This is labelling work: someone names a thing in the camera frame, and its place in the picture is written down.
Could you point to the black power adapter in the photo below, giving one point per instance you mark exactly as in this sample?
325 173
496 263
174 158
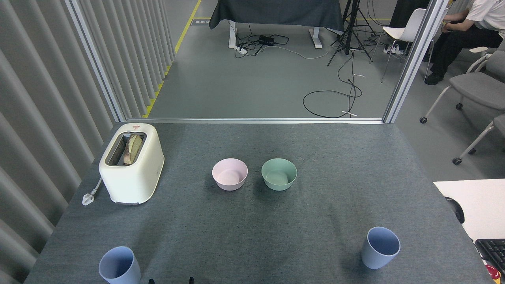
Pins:
266 40

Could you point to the white power strip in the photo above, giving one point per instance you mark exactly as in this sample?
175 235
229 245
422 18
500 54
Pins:
392 49
241 49

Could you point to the cream white toaster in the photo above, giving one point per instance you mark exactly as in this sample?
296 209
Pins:
138 177

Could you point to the silver rail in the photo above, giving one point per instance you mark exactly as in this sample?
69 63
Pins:
252 120

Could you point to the table with dark cloth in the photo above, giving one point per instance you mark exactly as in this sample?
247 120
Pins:
276 12

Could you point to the silver post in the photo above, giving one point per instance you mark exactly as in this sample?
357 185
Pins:
94 59
414 59

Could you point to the white desk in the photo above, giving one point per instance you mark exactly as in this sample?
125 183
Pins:
481 205

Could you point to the person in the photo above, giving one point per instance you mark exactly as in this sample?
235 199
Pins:
457 43

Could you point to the black mouse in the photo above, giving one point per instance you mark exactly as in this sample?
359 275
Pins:
457 211

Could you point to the white chair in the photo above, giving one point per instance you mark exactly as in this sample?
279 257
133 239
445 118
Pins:
406 29

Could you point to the black keyboard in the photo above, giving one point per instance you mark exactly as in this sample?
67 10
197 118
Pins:
493 250

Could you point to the green bowl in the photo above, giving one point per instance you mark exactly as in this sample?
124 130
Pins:
279 184

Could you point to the bread slice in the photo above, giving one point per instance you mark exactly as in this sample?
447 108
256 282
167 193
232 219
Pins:
133 148

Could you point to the black tripod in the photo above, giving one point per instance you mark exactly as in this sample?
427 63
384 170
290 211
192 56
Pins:
349 35

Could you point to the pink bowl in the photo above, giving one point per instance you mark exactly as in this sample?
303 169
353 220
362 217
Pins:
230 184

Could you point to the red round object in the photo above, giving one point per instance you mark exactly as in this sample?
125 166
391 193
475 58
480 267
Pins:
493 272

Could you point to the blue plastic cup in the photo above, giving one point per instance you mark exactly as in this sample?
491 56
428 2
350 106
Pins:
118 265
378 257

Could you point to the grey chair on wheels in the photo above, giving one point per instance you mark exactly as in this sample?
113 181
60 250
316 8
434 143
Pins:
499 124
473 85

